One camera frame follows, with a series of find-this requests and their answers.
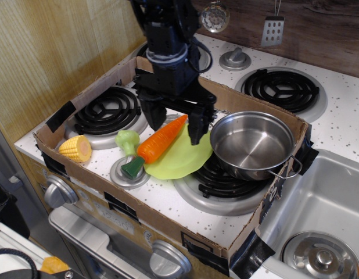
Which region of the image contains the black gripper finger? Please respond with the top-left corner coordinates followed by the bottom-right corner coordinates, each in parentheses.
top-left (140, 98), bottom-right (167, 131)
top-left (188, 109), bottom-right (210, 145)

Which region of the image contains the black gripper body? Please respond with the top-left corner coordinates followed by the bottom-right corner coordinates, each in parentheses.
top-left (134, 46), bottom-right (217, 123)

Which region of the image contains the orange toy carrot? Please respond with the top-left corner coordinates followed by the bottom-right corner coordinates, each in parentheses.
top-left (120, 114), bottom-right (188, 179)

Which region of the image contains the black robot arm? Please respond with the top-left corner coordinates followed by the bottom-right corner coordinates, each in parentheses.
top-left (131, 1), bottom-right (217, 145)

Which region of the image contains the light green plastic plate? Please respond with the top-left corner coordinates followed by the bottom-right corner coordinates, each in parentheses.
top-left (143, 124), bottom-right (213, 180)

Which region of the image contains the silver stove top knob middle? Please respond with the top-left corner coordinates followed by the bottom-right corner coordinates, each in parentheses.
top-left (155, 115), bottom-right (187, 137)

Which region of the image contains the silver stove knob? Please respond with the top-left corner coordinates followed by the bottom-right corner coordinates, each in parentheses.
top-left (155, 115), bottom-right (187, 137)
top-left (219, 47), bottom-right (252, 71)
top-left (110, 155), bottom-right (150, 189)

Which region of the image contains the back left black burner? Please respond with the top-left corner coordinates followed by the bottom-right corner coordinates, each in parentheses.
top-left (131, 41), bottom-right (213, 73)

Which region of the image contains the black burner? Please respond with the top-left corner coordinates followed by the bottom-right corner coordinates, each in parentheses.
top-left (64, 86), bottom-right (148, 150)
top-left (174, 155), bottom-right (272, 216)
top-left (131, 41), bottom-right (213, 73)
top-left (235, 67), bottom-right (328, 123)

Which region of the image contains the front left black burner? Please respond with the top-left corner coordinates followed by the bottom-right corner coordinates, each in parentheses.
top-left (64, 86), bottom-right (148, 150)

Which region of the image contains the green toy broccoli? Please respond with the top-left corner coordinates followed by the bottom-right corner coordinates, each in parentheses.
top-left (114, 130), bottom-right (140, 156)

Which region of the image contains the stainless steel pot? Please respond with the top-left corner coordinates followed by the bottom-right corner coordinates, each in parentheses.
top-left (210, 111), bottom-right (303, 181)

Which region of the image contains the silver stove top knob back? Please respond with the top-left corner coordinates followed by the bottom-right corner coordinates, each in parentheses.
top-left (219, 47), bottom-right (252, 71)

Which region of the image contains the silver stove top knob front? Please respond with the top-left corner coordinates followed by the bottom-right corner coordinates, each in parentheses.
top-left (110, 155), bottom-right (150, 189)

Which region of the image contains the front right black burner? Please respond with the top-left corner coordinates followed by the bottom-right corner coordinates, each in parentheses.
top-left (174, 155), bottom-right (272, 216)

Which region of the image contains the hanging silver strainer ladle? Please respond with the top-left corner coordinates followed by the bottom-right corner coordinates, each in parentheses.
top-left (201, 1), bottom-right (230, 33)

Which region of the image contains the yellow toy corn cob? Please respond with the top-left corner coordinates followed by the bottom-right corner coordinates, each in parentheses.
top-left (58, 135), bottom-right (92, 163)

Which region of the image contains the back right black burner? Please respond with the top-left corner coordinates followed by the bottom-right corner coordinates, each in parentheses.
top-left (235, 67), bottom-right (328, 123)

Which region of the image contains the hanging silver slotted spatula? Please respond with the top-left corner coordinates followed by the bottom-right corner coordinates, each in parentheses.
top-left (261, 1), bottom-right (285, 47)

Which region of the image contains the brown cardboard fence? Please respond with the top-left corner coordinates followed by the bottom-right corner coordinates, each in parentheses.
top-left (33, 56), bottom-right (319, 277)

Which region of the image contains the silver oven knob left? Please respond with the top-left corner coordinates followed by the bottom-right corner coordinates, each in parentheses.
top-left (44, 174), bottom-right (78, 209)

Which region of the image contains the silver oven knob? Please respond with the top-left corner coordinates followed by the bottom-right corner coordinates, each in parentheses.
top-left (44, 174), bottom-right (78, 209)
top-left (149, 239), bottom-right (192, 279)

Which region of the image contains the silver oven knob right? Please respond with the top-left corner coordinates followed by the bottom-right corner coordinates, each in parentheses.
top-left (149, 239), bottom-right (192, 279)

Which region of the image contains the silver sink basin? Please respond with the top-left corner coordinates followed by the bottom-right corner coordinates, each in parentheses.
top-left (229, 148), bottom-right (359, 279)

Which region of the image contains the silver pot lid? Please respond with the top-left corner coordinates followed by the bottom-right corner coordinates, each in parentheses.
top-left (280, 231), bottom-right (359, 278)

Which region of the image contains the orange object at bottom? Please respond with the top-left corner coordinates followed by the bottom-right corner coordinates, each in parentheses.
top-left (40, 256), bottom-right (70, 274)

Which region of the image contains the silver oven door handle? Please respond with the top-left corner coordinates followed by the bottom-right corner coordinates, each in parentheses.
top-left (49, 206), bottom-right (154, 278)

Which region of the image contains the black braided cable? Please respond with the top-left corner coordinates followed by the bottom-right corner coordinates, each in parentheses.
top-left (0, 248), bottom-right (40, 279)

